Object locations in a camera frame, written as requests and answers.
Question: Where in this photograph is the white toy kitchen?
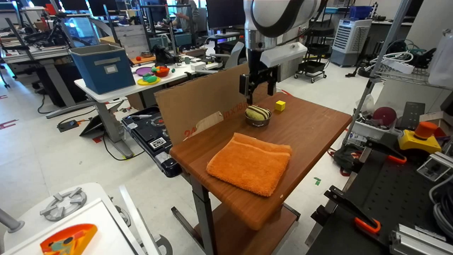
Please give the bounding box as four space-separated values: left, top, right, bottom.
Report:
0 182 174 255

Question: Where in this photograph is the yellow emergency stop button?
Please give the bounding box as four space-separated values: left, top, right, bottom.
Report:
398 121 442 154

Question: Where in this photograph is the small metal pot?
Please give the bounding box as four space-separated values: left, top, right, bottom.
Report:
245 110 272 128

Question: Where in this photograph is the black floor box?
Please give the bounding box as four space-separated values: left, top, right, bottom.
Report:
57 119 80 133

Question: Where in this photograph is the coil of grey cable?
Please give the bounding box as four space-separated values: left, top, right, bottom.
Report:
429 176 453 238

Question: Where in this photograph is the grey metal box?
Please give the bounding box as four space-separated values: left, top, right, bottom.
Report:
417 152 453 182

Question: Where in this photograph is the black case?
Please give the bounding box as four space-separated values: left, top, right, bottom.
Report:
122 106 183 178

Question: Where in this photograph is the orange toy piece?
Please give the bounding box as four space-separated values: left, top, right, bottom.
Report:
40 223 98 255

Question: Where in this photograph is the grey perforated plate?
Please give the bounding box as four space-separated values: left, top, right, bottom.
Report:
400 102 426 130

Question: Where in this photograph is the white air cooler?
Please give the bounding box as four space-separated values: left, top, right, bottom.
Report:
331 18 373 67

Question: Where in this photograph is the wire shelf rack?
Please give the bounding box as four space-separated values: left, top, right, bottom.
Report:
341 0 453 146

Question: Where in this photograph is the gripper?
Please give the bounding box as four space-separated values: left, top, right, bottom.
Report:
246 48 281 106

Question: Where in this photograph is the dark red disc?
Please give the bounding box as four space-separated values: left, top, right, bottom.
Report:
372 107 398 128

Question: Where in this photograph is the monitor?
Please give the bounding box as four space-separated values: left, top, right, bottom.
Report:
206 0 247 31

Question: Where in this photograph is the white power strip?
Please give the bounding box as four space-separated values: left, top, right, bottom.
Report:
382 58 415 74

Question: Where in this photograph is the office chair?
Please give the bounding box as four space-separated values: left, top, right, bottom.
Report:
208 41 245 70

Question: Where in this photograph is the aluminium profile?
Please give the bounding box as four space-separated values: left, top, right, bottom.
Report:
389 224 453 255

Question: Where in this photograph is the white plastic container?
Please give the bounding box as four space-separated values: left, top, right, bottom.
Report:
428 29 453 89

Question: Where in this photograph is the white table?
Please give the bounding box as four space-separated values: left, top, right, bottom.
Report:
74 58 220 159

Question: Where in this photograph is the cardboard sheet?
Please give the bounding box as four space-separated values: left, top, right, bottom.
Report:
155 63 284 146

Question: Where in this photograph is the orange towel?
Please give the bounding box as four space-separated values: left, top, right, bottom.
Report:
206 133 293 197

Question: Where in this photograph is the blue storage bin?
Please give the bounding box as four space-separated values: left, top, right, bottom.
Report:
69 44 136 95

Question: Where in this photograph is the white bin of parts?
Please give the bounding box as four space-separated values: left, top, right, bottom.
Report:
348 113 402 143

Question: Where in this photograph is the black cable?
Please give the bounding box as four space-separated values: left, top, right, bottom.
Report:
102 134 146 162

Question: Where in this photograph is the grey desk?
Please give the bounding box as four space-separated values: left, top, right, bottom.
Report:
0 45 97 119

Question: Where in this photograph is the black clamp with orange handle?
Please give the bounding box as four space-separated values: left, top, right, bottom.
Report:
366 137 408 164
323 186 382 234

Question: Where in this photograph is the black trolley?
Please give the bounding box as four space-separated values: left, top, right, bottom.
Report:
295 21 335 84

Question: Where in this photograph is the person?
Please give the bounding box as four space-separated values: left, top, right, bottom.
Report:
173 0 201 32

